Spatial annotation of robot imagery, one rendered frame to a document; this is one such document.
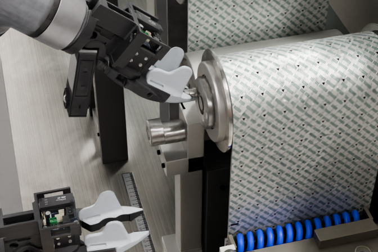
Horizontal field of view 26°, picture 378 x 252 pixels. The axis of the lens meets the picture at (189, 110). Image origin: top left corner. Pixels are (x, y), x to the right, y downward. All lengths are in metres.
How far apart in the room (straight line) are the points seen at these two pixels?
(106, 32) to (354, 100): 0.36
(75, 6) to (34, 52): 0.85
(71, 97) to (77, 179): 0.46
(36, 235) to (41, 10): 0.33
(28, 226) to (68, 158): 0.46
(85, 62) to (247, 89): 0.22
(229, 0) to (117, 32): 0.28
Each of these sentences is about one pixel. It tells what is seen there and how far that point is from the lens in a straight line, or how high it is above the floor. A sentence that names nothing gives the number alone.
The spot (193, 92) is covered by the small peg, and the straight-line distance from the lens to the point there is 1.16.
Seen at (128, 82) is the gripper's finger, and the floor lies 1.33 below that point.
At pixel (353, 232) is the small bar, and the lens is 1.27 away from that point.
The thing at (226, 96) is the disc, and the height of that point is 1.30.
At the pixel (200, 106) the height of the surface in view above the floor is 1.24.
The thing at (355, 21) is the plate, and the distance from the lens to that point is 1.47.
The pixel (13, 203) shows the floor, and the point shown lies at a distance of 2.78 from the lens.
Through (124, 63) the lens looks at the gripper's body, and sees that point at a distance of 1.06.
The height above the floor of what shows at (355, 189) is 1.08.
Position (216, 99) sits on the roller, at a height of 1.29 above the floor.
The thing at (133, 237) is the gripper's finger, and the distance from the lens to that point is 1.18.
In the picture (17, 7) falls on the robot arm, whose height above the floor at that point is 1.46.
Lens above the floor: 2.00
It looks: 41 degrees down
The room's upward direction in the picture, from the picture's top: straight up
